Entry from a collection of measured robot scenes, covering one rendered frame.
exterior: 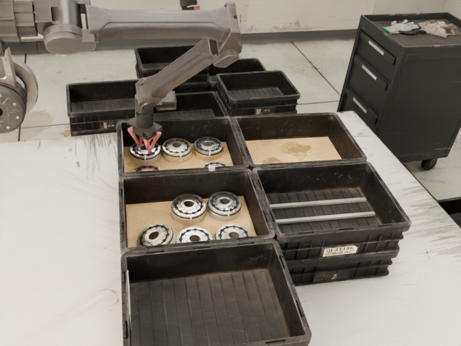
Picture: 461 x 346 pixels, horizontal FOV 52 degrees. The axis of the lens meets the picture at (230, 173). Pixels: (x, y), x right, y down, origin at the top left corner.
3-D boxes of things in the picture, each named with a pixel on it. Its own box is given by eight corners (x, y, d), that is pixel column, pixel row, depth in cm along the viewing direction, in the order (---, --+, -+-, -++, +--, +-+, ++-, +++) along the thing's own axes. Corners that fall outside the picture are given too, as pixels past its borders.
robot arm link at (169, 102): (138, 77, 142) (143, 104, 141) (176, 75, 146) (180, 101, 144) (136, 92, 154) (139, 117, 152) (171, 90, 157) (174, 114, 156)
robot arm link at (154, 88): (219, 11, 114) (227, 53, 112) (237, 16, 117) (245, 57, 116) (131, 79, 145) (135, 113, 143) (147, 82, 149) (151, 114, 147)
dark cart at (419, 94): (359, 184, 296) (403, 47, 240) (328, 143, 329) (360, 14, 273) (440, 173, 312) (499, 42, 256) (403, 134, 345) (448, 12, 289)
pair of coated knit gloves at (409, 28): (389, 36, 259) (392, 31, 257) (372, 23, 273) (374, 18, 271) (429, 35, 266) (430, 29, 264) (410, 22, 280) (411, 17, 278)
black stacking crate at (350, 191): (271, 267, 132) (276, 239, 125) (247, 196, 155) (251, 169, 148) (400, 253, 140) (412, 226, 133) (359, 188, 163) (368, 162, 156)
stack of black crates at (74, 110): (78, 187, 251) (67, 114, 224) (76, 154, 274) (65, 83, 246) (154, 178, 262) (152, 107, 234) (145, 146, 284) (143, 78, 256)
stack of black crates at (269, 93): (224, 169, 273) (230, 100, 245) (211, 139, 295) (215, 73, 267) (289, 161, 284) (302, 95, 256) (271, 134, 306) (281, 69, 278)
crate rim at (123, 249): (121, 259, 118) (120, 252, 117) (118, 182, 141) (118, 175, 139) (275, 244, 126) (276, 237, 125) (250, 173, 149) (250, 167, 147)
